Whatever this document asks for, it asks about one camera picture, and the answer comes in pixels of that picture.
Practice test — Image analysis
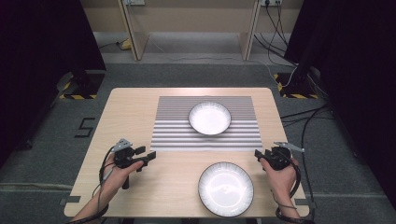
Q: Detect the person's right hand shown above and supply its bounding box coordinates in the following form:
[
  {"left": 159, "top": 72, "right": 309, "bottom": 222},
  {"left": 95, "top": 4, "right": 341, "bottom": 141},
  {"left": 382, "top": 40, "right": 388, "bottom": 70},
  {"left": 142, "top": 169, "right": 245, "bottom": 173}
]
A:
[{"left": 260, "top": 158, "right": 299, "bottom": 202}]

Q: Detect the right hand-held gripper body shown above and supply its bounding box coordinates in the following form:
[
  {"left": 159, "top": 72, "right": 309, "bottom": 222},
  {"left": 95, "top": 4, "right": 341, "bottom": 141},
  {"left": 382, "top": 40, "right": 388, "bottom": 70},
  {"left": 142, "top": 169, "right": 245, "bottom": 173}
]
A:
[{"left": 264, "top": 141, "right": 305, "bottom": 171}]

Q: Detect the white ribbed plate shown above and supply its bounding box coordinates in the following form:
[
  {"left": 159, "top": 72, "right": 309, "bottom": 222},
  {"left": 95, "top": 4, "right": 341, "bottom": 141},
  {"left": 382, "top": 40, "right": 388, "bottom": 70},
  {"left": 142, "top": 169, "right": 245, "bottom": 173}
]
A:
[
  {"left": 188, "top": 101, "right": 233, "bottom": 136},
  {"left": 197, "top": 161, "right": 255, "bottom": 217}
]

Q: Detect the long curved black floor cable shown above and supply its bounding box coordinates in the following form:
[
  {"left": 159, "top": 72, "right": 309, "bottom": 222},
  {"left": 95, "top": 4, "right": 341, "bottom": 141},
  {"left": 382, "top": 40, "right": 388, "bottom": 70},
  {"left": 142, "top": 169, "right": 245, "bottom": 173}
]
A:
[{"left": 299, "top": 105, "right": 331, "bottom": 200}]

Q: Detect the black curtain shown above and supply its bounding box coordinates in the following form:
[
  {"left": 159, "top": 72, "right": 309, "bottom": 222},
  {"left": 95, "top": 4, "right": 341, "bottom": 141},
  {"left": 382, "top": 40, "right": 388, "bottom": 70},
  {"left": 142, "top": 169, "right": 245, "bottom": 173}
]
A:
[
  {"left": 284, "top": 0, "right": 396, "bottom": 216},
  {"left": 0, "top": 0, "right": 106, "bottom": 167}
]

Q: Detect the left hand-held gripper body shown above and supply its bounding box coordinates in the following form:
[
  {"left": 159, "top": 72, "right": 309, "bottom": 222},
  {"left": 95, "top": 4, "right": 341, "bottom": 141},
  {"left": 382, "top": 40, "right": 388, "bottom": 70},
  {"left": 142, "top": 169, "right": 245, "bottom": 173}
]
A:
[{"left": 111, "top": 138, "right": 136, "bottom": 190}]

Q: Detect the thin white floor cable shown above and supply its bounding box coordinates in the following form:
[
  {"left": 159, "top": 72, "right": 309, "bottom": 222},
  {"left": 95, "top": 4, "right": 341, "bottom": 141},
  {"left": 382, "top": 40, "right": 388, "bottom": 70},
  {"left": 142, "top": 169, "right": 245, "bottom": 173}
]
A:
[{"left": 148, "top": 34, "right": 298, "bottom": 89}]

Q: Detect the person's left hand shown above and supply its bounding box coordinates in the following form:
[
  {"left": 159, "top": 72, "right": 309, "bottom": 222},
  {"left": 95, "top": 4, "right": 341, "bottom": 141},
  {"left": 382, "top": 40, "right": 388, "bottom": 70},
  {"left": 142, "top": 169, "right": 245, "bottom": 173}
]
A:
[{"left": 102, "top": 154, "right": 145, "bottom": 195}]

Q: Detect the hand-held gripper cable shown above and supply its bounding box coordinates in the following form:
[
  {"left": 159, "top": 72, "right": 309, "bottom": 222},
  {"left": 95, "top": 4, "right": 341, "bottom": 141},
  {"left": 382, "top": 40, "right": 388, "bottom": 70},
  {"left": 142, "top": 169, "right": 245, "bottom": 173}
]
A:
[
  {"left": 65, "top": 147, "right": 117, "bottom": 224},
  {"left": 275, "top": 155, "right": 314, "bottom": 224}
]

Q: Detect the grey striped placemat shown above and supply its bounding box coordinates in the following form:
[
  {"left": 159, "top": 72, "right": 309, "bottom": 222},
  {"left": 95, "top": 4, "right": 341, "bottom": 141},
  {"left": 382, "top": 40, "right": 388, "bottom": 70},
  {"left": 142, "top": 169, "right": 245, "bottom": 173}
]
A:
[{"left": 149, "top": 95, "right": 264, "bottom": 152}]

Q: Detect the left hand-held gripper cable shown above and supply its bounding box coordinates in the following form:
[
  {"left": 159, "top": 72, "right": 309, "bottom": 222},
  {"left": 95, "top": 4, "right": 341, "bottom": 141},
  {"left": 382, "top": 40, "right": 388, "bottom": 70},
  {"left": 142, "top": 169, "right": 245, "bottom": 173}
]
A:
[{"left": 65, "top": 147, "right": 117, "bottom": 224}]

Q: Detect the beige floor strip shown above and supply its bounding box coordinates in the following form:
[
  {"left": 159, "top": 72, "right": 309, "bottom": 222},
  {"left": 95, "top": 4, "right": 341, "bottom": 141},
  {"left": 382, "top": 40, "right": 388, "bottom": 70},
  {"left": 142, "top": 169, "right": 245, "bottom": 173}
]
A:
[{"left": 0, "top": 182, "right": 75, "bottom": 191}]

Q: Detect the yellow floor object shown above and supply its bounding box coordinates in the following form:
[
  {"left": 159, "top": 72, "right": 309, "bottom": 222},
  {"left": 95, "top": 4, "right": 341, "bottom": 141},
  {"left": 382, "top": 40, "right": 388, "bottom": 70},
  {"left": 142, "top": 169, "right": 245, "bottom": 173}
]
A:
[{"left": 120, "top": 37, "right": 133, "bottom": 51}]

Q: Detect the black stand base hazard tape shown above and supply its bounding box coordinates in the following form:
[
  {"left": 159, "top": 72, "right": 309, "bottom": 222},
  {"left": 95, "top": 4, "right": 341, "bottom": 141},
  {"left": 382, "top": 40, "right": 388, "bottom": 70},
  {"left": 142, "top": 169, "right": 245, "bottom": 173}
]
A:
[
  {"left": 59, "top": 70, "right": 106, "bottom": 101},
  {"left": 273, "top": 71, "right": 320, "bottom": 100}
]

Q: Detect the black wall socket cable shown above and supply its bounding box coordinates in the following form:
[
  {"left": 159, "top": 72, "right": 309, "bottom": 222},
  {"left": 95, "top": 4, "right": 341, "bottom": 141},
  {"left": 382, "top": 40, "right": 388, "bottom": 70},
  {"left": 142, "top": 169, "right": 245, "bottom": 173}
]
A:
[{"left": 252, "top": 3, "right": 300, "bottom": 68}]

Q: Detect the right hand-held gripper cable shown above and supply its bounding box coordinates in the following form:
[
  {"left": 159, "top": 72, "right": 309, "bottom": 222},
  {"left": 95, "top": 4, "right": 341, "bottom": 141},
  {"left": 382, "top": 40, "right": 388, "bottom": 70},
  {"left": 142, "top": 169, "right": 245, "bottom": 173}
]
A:
[{"left": 275, "top": 155, "right": 314, "bottom": 224}]

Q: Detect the straight black floor cable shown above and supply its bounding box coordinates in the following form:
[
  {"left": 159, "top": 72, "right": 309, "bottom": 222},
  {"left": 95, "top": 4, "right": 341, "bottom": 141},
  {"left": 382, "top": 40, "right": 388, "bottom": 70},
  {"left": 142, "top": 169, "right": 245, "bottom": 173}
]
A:
[{"left": 279, "top": 105, "right": 334, "bottom": 129}]

